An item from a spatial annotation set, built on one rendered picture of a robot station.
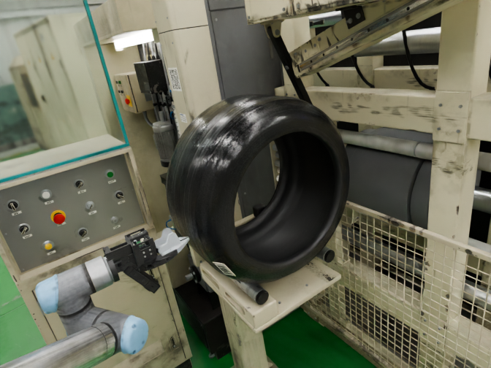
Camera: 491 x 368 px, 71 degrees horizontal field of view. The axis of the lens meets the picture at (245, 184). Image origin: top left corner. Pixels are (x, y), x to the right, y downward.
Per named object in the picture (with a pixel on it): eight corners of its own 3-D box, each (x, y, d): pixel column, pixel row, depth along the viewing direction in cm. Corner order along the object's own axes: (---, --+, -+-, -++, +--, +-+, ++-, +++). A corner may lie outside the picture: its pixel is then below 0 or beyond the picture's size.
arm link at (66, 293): (45, 306, 82) (31, 277, 78) (93, 284, 87) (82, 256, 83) (49, 326, 75) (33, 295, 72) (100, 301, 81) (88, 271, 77)
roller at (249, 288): (210, 256, 130) (200, 255, 128) (214, 245, 130) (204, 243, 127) (266, 305, 103) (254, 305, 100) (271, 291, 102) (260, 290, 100)
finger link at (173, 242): (189, 227, 90) (156, 242, 86) (194, 246, 92) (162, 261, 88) (185, 223, 92) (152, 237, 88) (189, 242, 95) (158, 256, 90)
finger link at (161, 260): (178, 251, 88) (146, 266, 84) (180, 256, 89) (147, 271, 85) (172, 244, 92) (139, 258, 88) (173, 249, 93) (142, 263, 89)
